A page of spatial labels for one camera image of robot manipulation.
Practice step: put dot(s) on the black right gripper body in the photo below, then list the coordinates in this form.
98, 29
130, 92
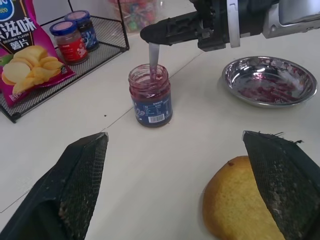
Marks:
216, 27

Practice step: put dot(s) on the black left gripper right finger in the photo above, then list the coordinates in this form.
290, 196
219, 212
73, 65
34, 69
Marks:
287, 180

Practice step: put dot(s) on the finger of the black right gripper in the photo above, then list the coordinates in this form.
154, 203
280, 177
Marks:
185, 19
162, 33

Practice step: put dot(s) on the closed blue label jam jar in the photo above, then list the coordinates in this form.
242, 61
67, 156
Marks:
87, 32

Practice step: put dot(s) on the red label jam jar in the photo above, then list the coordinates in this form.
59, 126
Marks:
71, 47

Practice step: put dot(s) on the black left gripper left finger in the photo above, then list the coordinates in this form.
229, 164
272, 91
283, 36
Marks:
50, 200

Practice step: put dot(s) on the purple potato chips bag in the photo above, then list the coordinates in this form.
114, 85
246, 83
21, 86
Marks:
25, 37

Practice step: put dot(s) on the clear container of colourful candies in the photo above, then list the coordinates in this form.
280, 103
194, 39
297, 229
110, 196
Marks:
136, 15

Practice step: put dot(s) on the yellow bread slice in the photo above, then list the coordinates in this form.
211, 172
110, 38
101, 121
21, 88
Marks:
230, 200

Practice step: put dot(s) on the stainless steel bowl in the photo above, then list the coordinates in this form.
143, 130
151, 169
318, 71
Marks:
270, 82

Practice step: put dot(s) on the open glass jam jar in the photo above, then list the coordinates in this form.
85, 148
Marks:
152, 107

